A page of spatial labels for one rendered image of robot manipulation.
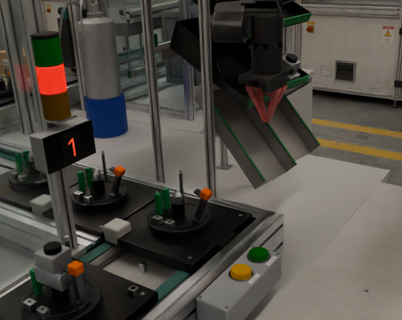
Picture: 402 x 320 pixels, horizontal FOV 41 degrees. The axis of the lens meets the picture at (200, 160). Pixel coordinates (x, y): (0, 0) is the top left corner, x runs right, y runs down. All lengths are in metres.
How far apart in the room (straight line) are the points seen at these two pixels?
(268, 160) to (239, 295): 0.48
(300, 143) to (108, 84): 0.83
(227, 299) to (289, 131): 0.66
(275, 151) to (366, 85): 3.97
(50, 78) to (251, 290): 0.53
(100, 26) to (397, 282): 1.32
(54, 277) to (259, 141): 0.68
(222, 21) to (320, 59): 4.48
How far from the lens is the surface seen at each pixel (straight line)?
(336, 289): 1.20
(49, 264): 0.93
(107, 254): 1.19
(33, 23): 1.02
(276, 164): 1.39
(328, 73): 5.44
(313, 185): 1.63
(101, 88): 2.03
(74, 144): 1.05
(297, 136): 1.52
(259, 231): 1.19
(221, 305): 0.98
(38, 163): 1.04
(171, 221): 1.15
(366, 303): 1.17
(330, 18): 5.34
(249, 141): 1.37
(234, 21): 0.99
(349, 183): 1.66
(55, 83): 1.00
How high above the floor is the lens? 1.56
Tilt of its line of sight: 23 degrees down
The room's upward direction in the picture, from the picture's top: 3 degrees counter-clockwise
